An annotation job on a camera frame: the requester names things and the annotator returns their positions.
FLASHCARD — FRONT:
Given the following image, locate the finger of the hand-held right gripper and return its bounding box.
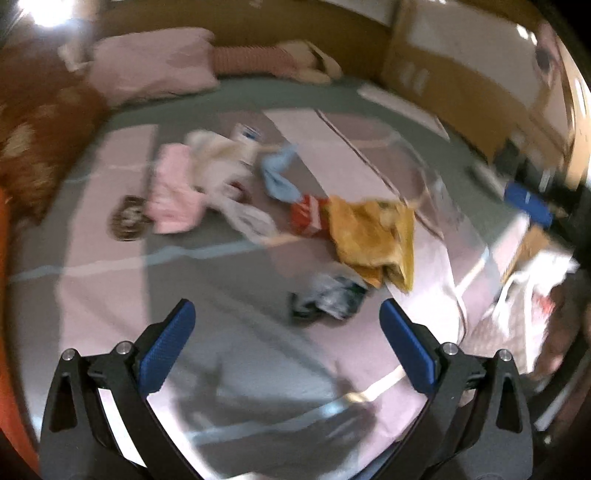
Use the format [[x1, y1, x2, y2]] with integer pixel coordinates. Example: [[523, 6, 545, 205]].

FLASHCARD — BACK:
[[503, 181, 555, 229]]

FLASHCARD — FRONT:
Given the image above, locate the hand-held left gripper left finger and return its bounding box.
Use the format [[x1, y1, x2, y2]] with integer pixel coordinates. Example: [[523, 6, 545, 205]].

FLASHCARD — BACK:
[[39, 298, 198, 480]]

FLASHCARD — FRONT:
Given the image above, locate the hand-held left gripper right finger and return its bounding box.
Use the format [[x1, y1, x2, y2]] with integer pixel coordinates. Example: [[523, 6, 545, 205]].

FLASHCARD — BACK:
[[379, 298, 536, 480]]

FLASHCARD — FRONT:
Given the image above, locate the white plastic bag red print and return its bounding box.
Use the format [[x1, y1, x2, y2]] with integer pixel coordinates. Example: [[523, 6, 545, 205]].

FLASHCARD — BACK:
[[492, 251, 581, 385]]

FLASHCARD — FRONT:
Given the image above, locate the yellow snack bag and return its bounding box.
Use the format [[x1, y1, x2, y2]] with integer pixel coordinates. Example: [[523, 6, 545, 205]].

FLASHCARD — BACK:
[[325, 196, 417, 292]]

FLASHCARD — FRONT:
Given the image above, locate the white plastic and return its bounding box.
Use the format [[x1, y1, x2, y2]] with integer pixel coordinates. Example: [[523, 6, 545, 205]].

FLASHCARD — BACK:
[[217, 200, 278, 243]]

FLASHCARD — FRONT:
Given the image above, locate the pink garment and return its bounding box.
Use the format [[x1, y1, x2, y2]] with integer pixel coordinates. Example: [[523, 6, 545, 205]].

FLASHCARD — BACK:
[[147, 143, 211, 235]]

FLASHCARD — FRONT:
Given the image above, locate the red snack wrapper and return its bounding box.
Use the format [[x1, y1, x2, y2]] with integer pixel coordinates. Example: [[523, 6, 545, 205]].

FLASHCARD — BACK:
[[290, 193, 334, 237]]

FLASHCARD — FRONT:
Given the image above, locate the white cream garment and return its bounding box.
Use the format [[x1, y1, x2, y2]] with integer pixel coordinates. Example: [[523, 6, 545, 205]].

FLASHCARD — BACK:
[[185, 129, 260, 193]]

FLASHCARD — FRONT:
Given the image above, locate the light blue sock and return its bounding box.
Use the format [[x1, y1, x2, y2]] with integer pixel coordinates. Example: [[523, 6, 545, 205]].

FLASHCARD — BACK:
[[257, 141, 304, 205]]

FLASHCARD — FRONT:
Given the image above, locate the white blue small packet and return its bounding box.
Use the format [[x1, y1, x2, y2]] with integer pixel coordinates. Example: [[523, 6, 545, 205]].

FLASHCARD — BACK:
[[232, 121, 260, 145]]

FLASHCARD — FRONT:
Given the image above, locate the person's right hand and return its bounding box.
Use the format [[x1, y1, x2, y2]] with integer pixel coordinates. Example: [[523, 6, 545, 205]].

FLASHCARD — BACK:
[[536, 272, 591, 384]]

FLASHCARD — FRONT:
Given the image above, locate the pink grey plaid blanket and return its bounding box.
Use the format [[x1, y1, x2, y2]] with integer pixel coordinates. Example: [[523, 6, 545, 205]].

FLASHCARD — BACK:
[[4, 108, 532, 480]]

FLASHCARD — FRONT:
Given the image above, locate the white flat board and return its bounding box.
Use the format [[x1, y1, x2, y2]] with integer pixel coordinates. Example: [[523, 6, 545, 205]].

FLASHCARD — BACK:
[[358, 83, 451, 140]]

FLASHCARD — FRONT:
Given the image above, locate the orange carrot plush pillow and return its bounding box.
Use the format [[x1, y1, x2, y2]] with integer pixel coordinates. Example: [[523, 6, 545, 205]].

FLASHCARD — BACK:
[[0, 189, 42, 464]]

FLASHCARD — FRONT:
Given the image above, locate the green bed sheet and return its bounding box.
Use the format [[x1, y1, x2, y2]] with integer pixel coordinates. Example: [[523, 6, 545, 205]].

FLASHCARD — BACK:
[[97, 76, 509, 197]]

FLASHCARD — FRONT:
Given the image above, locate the brown floral pillow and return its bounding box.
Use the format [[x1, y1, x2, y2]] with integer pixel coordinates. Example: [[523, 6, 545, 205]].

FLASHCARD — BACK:
[[0, 41, 110, 223]]

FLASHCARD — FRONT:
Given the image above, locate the pink pillow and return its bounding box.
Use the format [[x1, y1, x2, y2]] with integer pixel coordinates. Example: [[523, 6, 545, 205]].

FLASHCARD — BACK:
[[88, 27, 221, 108]]

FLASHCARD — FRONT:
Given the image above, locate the striped plush doll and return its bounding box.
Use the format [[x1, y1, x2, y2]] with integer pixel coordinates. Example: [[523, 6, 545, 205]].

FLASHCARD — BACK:
[[211, 40, 344, 85]]

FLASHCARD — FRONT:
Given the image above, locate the wooden bed frame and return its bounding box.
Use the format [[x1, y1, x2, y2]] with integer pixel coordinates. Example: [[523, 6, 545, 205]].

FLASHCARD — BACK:
[[92, 0, 591, 195]]

